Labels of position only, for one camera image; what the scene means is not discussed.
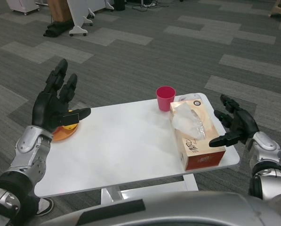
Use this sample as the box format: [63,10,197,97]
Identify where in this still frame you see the white wheeled partition board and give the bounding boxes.
[68,0,114,37]

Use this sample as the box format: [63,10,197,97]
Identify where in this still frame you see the white wheeled cabinet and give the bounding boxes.
[5,0,40,16]

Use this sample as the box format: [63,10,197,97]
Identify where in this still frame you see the pink plastic cup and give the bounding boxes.
[156,86,177,112]

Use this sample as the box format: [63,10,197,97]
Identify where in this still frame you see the silver robot chest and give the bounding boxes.
[40,192,281,226]

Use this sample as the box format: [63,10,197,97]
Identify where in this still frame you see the black trash bin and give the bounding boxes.
[113,0,126,11]

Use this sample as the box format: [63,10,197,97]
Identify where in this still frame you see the black bag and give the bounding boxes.
[43,20,74,38]

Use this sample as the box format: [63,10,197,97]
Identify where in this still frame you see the orange plate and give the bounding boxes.
[52,122,79,142]

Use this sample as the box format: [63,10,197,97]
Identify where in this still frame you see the orange tissue box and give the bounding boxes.
[169,99,226,171]

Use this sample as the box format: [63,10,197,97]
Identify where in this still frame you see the brown cardboard box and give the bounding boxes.
[48,0,72,23]

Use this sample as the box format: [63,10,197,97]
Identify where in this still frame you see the black white sneaker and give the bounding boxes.
[34,197,54,217]

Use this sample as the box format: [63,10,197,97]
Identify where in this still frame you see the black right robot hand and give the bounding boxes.
[209,94,260,148]

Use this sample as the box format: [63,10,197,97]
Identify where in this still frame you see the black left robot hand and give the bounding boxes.
[31,58,92,133]

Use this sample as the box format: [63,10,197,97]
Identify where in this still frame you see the white table base frame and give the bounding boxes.
[100,174,199,208]

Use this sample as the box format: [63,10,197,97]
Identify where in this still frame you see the black floor cables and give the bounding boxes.
[132,0,160,11]

